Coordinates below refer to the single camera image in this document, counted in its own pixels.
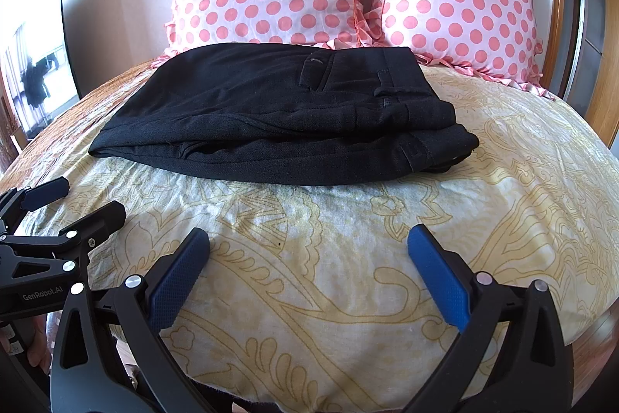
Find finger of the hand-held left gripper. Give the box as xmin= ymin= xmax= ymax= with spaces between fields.
xmin=0 ymin=177 xmax=70 ymax=223
xmin=0 ymin=200 xmax=128 ymax=260

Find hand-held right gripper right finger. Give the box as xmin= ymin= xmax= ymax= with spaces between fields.
xmin=404 ymin=223 xmax=575 ymax=413

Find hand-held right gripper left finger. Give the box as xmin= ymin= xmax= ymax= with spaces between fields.
xmin=50 ymin=226 xmax=212 ymax=413

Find black pants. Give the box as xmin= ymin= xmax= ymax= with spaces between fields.
xmin=89 ymin=44 xmax=481 ymax=188

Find person's left hand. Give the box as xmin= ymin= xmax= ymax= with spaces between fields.
xmin=25 ymin=315 xmax=53 ymax=371

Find yellow patterned bedspread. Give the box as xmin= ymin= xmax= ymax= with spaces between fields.
xmin=0 ymin=55 xmax=619 ymax=406

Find wardrobe door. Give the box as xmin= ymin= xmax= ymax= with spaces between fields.
xmin=551 ymin=0 xmax=619 ymax=145

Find wall mirror black frame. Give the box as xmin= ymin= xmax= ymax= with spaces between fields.
xmin=0 ymin=0 xmax=82 ymax=140

